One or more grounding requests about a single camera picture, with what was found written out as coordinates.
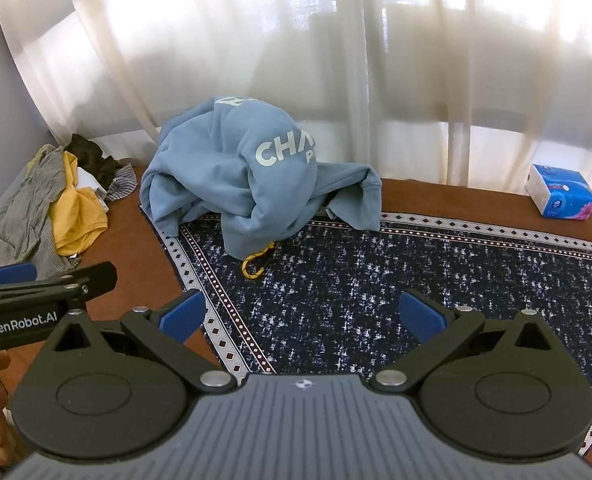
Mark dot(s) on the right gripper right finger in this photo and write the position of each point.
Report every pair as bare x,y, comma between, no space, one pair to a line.
502,389

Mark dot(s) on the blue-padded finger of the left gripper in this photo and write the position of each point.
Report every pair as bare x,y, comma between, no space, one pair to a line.
18,273

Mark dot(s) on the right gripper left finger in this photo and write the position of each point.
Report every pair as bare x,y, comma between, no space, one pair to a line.
98,393

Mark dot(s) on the light blue Champion hoodie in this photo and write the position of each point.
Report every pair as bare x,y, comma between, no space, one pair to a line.
249,162

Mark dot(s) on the dark olive garment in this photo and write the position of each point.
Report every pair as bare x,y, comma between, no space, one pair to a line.
91,158

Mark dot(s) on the white striped small garment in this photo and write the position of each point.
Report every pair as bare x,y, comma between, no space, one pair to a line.
124,183

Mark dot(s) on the navy patterned rug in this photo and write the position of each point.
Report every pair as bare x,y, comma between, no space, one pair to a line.
332,299

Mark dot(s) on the blue tissue pack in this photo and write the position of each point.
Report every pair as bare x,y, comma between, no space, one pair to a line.
559,193

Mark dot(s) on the white sheer curtain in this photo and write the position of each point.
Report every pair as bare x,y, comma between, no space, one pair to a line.
461,92

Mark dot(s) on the yellow hoodie drawstring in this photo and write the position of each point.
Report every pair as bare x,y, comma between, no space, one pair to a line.
254,262

